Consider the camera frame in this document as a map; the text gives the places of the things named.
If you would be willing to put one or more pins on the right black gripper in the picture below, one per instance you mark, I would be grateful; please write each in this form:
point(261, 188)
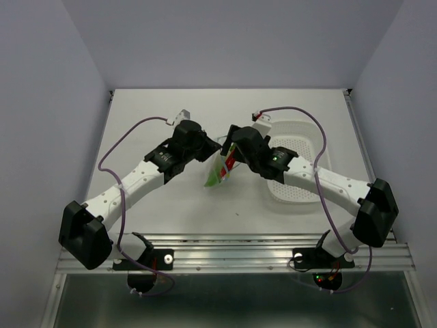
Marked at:
point(226, 146)

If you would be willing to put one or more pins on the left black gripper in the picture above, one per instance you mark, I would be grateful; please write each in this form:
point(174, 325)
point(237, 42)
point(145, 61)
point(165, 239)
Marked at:
point(210, 147)

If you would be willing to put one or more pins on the red toy chili pepper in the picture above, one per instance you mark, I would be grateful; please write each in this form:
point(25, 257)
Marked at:
point(229, 160)

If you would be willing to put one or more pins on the clear zip top bag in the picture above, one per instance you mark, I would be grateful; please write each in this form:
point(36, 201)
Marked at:
point(217, 161)

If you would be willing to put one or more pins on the green toy pepper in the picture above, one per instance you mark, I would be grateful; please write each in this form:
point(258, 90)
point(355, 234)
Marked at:
point(214, 177)

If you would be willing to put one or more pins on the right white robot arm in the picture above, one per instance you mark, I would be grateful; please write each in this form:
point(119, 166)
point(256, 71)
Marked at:
point(371, 204)

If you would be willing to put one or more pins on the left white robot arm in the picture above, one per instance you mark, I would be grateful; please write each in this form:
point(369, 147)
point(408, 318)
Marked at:
point(85, 227)

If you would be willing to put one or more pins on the white perforated plastic basket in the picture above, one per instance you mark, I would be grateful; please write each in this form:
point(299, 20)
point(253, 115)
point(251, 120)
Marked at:
point(304, 138)

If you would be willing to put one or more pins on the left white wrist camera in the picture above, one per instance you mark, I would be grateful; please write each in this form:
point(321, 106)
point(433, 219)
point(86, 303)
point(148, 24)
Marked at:
point(182, 115)

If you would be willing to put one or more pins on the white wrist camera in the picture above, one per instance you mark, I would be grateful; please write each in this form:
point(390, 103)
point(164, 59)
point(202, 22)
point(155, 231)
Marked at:
point(182, 115)
point(262, 123)

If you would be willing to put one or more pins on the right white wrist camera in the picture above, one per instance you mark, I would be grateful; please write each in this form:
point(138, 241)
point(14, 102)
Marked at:
point(262, 123)

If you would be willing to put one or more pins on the aluminium frame rail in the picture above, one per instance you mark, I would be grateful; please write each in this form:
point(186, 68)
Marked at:
point(265, 253)

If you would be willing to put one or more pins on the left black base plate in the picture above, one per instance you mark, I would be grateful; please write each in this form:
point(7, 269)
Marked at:
point(157, 259)

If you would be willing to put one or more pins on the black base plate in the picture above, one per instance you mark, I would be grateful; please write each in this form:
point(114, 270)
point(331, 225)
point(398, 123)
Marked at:
point(157, 259)
point(308, 258)

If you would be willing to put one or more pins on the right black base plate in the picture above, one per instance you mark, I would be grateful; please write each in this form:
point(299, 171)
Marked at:
point(308, 258)

